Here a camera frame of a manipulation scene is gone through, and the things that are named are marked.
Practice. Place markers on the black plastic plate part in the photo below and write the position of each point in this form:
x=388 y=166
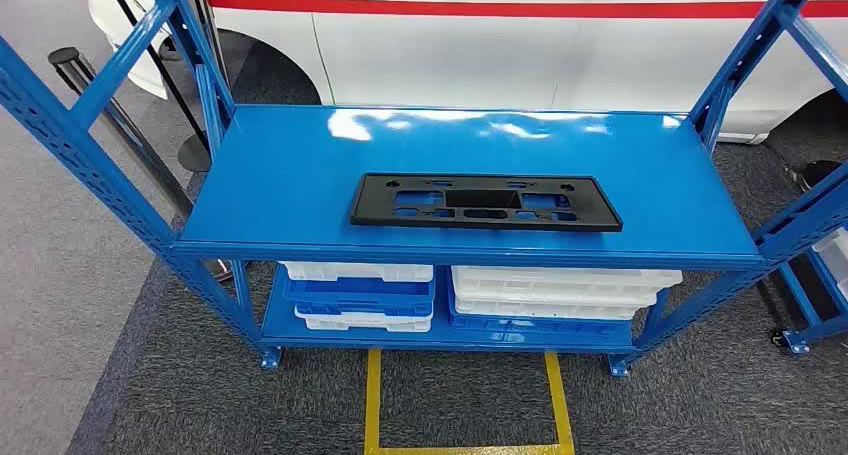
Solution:
x=596 y=207

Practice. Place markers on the blue metal shelf rack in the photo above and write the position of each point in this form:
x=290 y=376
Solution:
x=464 y=147

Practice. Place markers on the white car with red stripe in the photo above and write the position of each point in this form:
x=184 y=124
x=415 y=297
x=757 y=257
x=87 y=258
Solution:
x=430 y=54

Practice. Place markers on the thin black pole with base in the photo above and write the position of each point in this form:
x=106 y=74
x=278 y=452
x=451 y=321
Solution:
x=193 y=155

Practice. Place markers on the blue wheeled storage rack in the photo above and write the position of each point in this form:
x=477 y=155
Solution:
x=798 y=296

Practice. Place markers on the black round stanchion base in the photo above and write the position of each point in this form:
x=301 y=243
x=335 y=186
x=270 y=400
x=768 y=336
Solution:
x=818 y=172

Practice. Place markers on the white plastic crate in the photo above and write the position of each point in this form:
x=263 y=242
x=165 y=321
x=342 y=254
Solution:
x=843 y=288
x=833 y=248

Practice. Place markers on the chrome stanchion post black cap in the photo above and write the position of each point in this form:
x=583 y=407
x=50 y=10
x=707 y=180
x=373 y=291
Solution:
x=202 y=5
x=132 y=139

